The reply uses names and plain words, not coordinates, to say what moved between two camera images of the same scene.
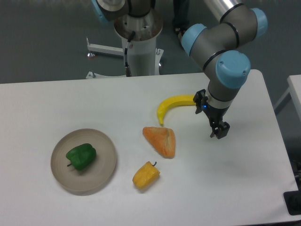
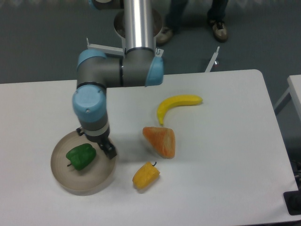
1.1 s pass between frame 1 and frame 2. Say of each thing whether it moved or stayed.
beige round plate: stayed
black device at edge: stayed
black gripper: moved
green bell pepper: stayed
